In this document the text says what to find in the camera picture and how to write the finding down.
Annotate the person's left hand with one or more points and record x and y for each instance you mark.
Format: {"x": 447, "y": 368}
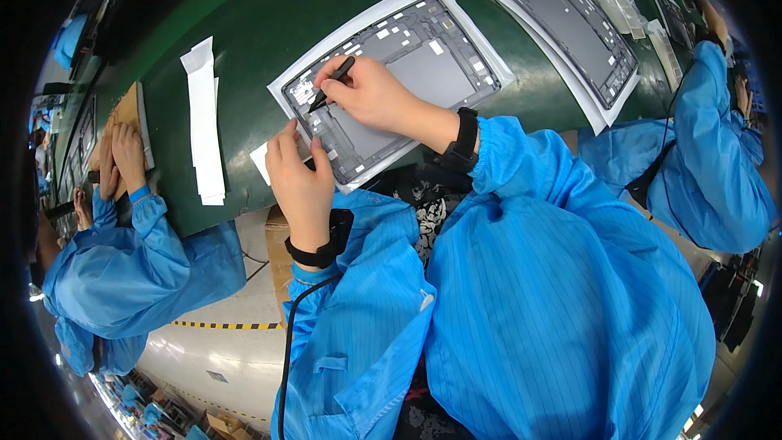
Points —
{"x": 302, "y": 195}

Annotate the person's right hand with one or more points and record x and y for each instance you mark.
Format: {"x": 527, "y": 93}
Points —
{"x": 379, "y": 98}

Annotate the gray tablet back frame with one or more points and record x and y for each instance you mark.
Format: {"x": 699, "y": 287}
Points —
{"x": 571, "y": 30}
{"x": 675, "y": 18}
{"x": 427, "y": 67}

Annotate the black tweezers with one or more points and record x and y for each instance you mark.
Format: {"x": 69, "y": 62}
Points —
{"x": 319, "y": 98}

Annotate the black wrist band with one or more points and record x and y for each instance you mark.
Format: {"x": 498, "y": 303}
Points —
{"x": 333, "y": 238}
{"x": 461, "y": 146}

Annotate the small white paper piece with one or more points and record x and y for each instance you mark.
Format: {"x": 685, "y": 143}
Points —
{"x": 259, "y": 162}

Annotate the brown cardboard box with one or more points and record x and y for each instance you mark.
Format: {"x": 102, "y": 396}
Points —
{"x": 278, "y": 256}

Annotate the white foam sheet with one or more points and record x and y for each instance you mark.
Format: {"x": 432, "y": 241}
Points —
{"x": 565, "y": 76}
{"x": 391, "y": 3}

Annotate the white paper strips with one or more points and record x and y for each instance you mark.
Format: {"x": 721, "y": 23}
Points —
{"x": 204, "y": 128}

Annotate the brown board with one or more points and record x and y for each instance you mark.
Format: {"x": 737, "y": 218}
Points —
{"x": 125, "y": 110}

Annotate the black tray rack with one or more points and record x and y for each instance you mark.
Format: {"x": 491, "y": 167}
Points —
{"x": 79, "y": 146}

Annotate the background shelf with goods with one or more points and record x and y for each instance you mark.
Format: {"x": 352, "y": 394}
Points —
{"x": 171, "y": 415}

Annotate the person's body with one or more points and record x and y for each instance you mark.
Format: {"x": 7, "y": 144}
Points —
{"x": 550, "y": 318}

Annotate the black equipment rack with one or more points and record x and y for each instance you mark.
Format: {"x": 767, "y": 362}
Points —
{"x": 733, "y": 299}

